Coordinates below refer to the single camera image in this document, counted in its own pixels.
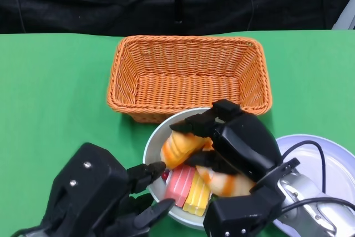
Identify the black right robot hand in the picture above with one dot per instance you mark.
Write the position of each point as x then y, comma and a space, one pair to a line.
244, 142

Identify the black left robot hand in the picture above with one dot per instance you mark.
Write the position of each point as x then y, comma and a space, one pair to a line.
133, 214

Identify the long orange striped bread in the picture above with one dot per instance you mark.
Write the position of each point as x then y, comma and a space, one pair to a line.
180, 148

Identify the pale green bowl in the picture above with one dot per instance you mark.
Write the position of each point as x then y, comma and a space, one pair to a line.
156, 142

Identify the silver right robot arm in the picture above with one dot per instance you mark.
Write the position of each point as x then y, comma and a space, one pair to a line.
305, 201

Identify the salmon pink striped cake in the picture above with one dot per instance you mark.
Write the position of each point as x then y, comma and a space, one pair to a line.
180, 184

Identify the yellow striped cake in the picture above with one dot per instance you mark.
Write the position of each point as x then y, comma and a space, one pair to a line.
197, 198

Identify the orange wicker basket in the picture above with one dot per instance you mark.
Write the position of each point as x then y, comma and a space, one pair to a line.
188, 81

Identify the lavender plate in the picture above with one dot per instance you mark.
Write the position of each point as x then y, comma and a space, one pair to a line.
332, 165

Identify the green tablecloth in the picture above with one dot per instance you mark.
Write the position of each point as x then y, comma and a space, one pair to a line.
55, 81

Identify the black backdrop curtain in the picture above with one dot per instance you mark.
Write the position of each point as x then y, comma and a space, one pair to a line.
111, 1

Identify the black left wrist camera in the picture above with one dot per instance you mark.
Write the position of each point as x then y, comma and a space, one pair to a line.
86, 184

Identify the white metal frame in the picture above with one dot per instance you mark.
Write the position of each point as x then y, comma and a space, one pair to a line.
346, 16

